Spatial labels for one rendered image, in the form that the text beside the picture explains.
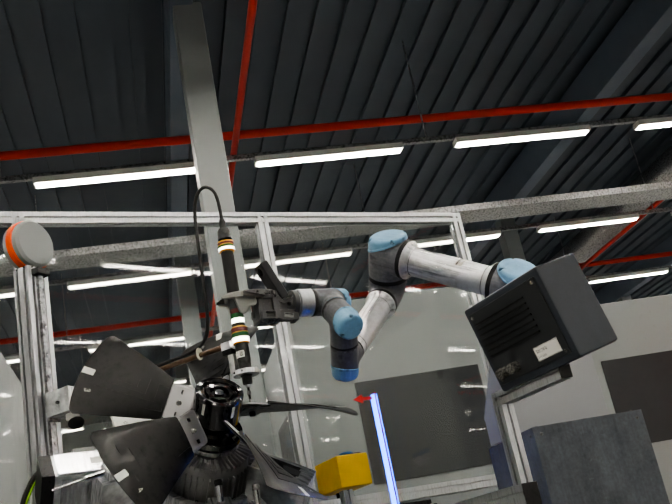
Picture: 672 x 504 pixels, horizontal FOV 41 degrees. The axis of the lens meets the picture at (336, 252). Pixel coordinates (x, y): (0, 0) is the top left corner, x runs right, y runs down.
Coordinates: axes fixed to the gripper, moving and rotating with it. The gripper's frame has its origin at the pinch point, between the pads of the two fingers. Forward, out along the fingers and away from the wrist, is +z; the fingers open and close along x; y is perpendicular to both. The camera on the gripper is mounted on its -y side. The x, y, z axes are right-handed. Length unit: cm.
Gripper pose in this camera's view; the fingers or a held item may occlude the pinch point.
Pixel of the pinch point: (223, 298)
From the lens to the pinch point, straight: 237.6
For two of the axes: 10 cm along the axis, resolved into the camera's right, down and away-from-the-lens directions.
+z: -9.0, 0.1, -4.4
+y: 1.8, 9.2, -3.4
